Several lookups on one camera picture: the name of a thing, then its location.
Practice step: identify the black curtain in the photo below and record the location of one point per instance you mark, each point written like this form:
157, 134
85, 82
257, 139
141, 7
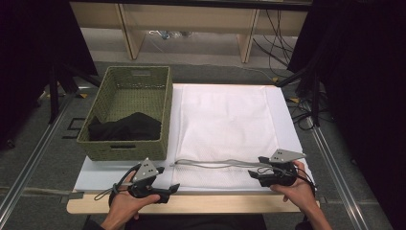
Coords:
28, 48
367, 80

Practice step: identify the black metal stand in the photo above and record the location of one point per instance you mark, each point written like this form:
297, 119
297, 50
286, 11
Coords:
53, 96
315, 96

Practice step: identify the metal floor rail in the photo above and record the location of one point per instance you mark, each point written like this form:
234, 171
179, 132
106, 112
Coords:
35, 156
335, 172

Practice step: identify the white mesh laundry bag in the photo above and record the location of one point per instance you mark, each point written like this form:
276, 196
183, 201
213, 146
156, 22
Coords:
223, 121

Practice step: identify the light wooden desk frame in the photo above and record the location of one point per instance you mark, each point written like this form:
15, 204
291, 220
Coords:
191, 16

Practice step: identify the black cloth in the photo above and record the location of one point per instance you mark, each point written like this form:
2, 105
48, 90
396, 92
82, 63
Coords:
134, 127

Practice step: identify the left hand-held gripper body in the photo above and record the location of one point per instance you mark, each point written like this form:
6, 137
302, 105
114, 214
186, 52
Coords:
145, 171

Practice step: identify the person's left hand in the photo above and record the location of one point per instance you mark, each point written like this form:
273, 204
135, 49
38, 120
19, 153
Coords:
124, 204

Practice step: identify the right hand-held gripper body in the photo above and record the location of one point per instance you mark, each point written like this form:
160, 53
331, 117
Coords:
284, 174

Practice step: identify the white board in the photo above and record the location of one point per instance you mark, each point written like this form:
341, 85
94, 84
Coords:
288, 108

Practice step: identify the person's right hand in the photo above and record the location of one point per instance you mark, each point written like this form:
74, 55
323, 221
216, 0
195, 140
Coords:
300, 191

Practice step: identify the green woven basket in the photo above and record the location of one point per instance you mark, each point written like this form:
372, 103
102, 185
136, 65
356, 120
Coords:
127, 96

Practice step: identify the clear plastic wrap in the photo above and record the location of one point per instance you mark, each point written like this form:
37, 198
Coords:
169, 34

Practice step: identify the person's dark clothing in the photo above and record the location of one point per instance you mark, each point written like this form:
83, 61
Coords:
198, 223

